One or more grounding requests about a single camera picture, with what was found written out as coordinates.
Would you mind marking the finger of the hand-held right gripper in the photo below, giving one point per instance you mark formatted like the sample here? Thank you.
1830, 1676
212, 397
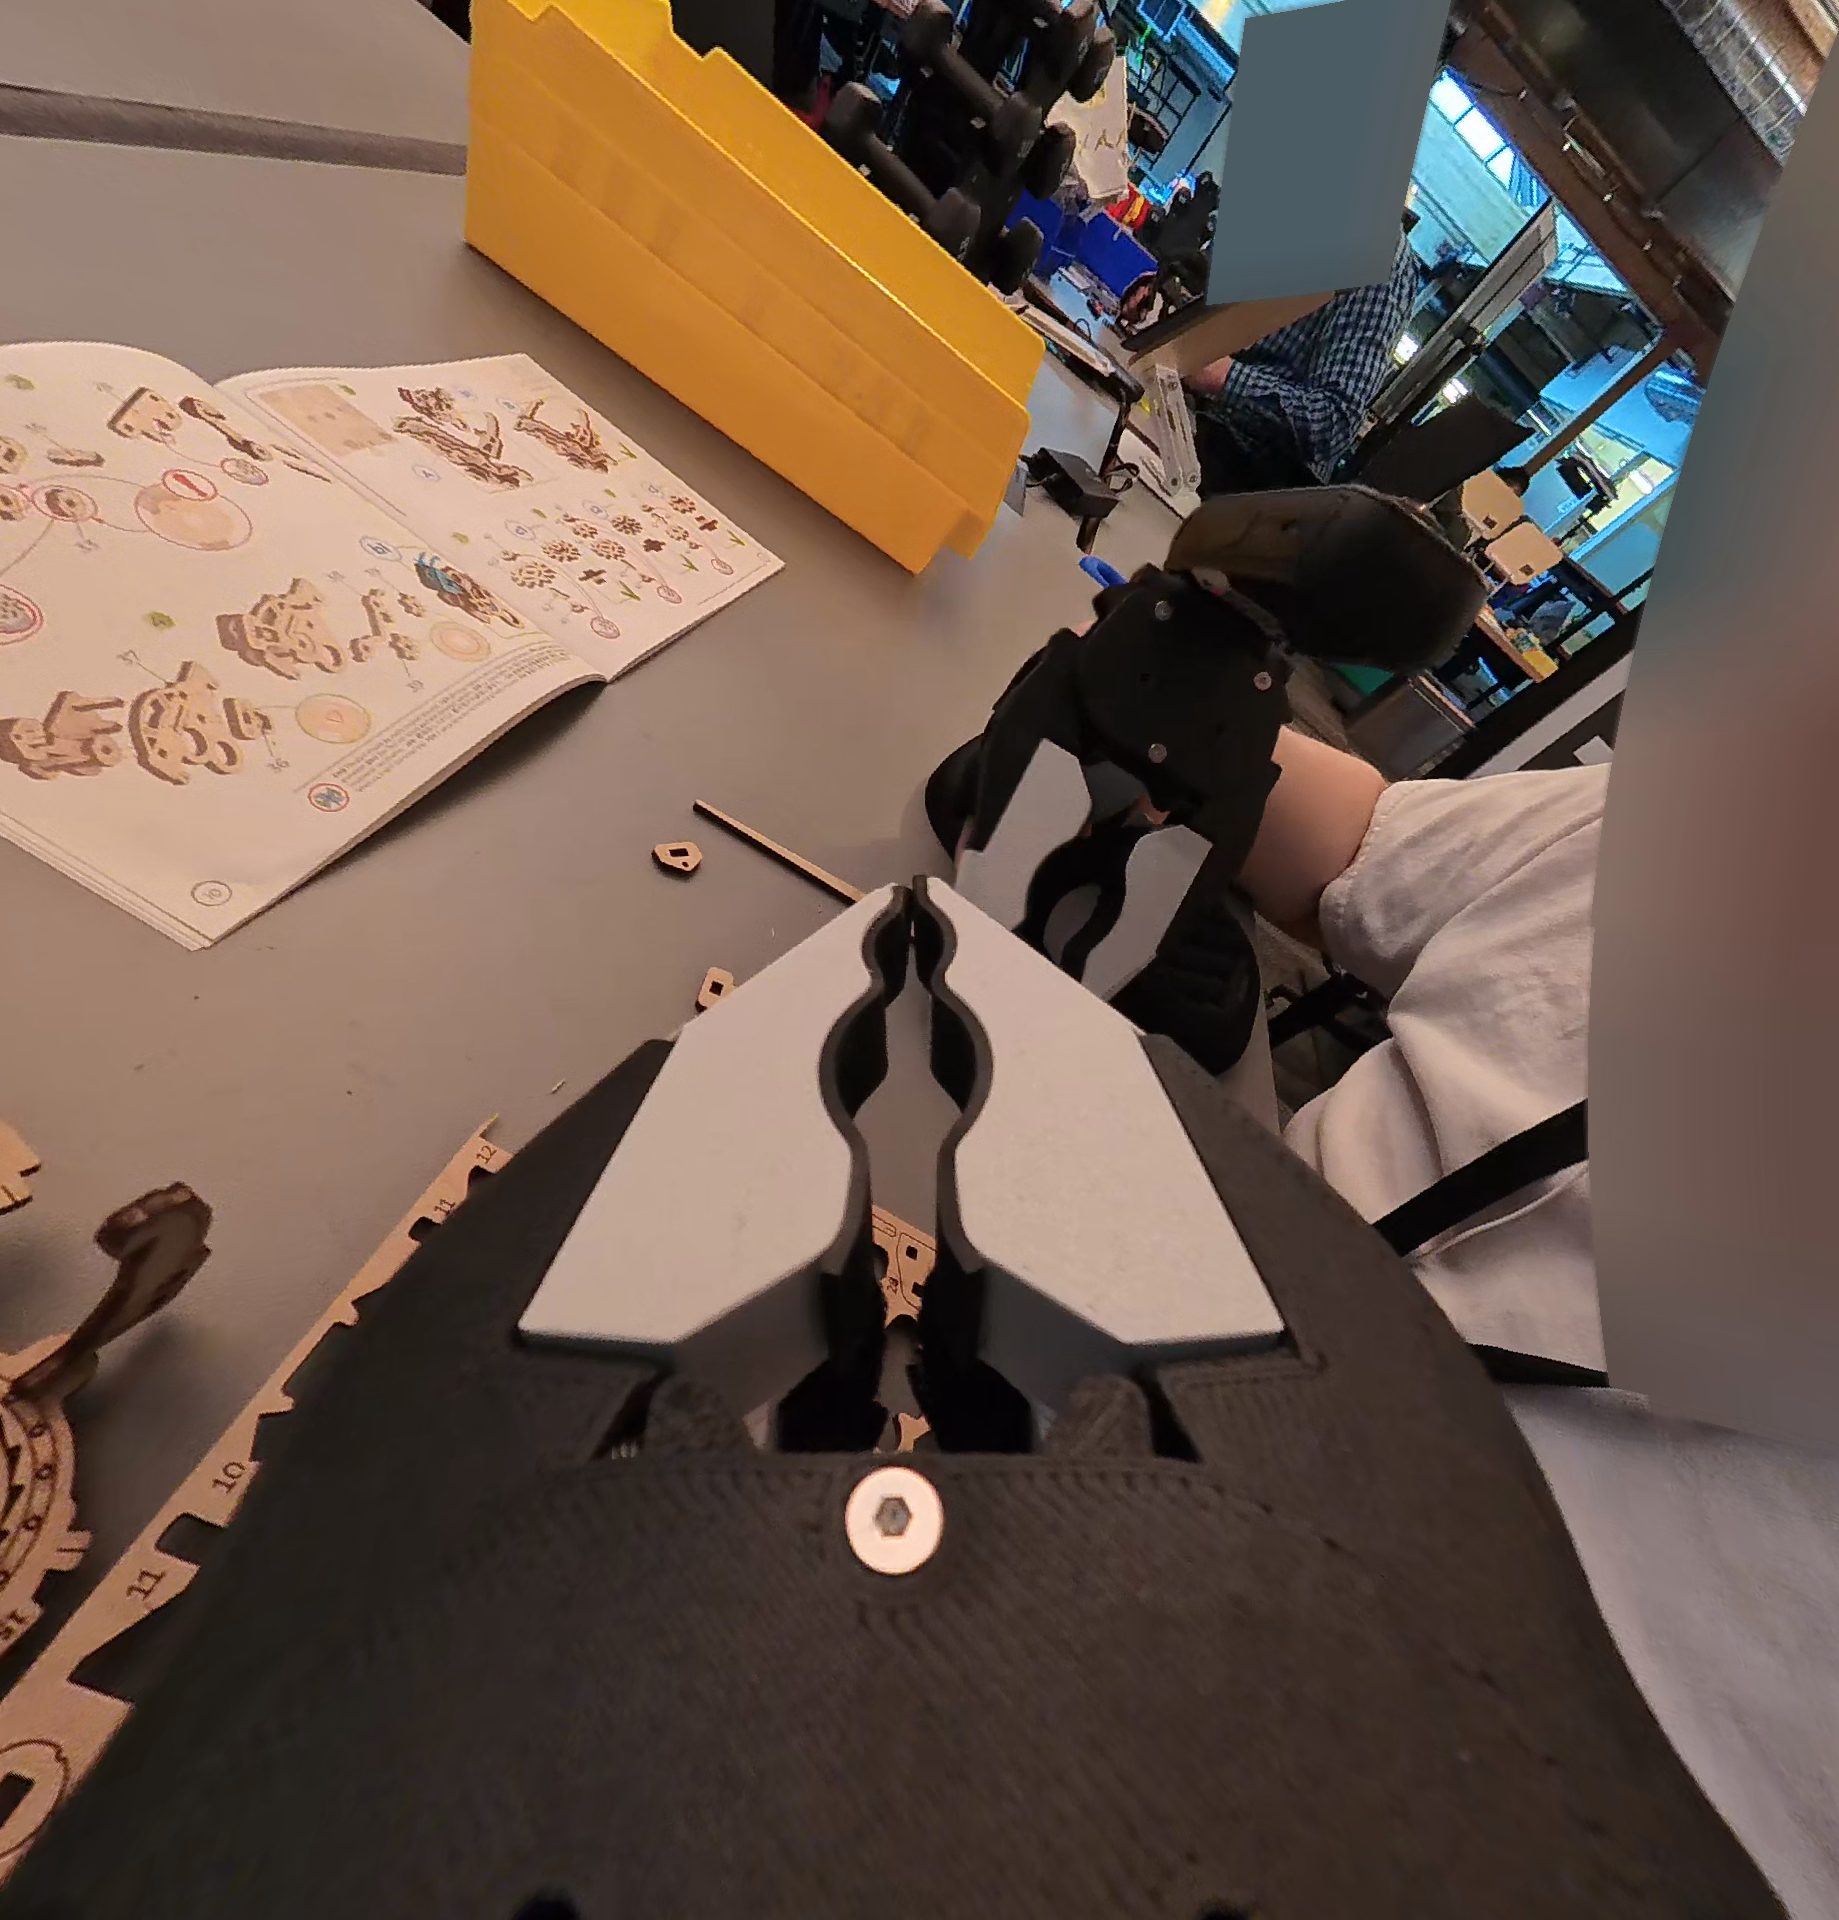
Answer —
1151, 900
1032, 816

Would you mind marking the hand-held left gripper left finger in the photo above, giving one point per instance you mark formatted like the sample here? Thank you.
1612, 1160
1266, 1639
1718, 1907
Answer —
681, 1201

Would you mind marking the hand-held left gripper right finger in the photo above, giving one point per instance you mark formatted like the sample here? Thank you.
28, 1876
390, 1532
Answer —
1131, 1201

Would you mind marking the pointed wooden stick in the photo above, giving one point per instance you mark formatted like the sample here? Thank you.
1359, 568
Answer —
777, 850

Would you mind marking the laser-cut wooden parts sheet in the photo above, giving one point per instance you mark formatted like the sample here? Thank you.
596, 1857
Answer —
96, 1696

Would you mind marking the person's right forearm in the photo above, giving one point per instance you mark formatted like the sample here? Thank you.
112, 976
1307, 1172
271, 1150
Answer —
1316, 826

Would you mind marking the wooden gear model assembly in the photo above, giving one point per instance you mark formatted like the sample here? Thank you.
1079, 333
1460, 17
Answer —
21, 1441

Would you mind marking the wooden key-shaped part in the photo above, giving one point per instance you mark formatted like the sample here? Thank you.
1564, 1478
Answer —
717, 985

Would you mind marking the black power adapter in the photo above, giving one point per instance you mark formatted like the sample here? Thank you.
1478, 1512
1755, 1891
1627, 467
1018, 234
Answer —
1076, 481

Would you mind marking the small wooden plate part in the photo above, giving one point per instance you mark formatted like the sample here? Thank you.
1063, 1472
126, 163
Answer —
677, 858

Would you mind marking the framed marker sign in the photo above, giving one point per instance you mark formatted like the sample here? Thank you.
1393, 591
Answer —
1571, 742

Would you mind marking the black dumbbell rack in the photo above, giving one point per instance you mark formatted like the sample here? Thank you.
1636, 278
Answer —
951, 135

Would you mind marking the yellow plastic bin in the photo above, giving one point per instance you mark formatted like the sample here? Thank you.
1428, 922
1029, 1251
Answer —
740, 271

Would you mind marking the illustrated instruction booklet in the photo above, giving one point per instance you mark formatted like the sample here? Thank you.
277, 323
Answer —
260, 601

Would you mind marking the metal ventilation duct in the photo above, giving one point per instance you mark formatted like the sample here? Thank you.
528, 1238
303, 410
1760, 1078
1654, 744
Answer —
1731, 91

